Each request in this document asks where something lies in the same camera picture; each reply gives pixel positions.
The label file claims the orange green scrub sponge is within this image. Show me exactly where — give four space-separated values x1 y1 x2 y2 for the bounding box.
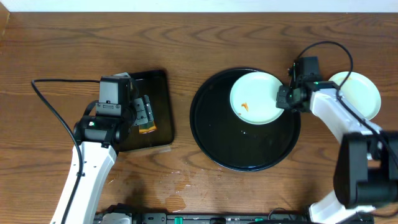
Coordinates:
139 121 157 134

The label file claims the light blue plate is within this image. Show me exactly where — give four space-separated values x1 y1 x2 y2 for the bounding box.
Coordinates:
229 72 284 125
341 72 381 120

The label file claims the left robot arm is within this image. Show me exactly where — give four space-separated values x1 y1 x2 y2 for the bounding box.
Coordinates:
51 95 156 223

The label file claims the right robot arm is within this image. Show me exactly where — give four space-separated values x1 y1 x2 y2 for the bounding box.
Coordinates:
276 82 397 223

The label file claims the black rectangular tray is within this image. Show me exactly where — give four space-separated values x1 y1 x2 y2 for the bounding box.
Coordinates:
119 70 175 152

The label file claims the black round tray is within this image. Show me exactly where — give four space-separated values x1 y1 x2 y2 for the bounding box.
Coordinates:
190 67 301 172

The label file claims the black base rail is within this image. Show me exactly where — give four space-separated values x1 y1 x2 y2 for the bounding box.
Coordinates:
93 212 374 224

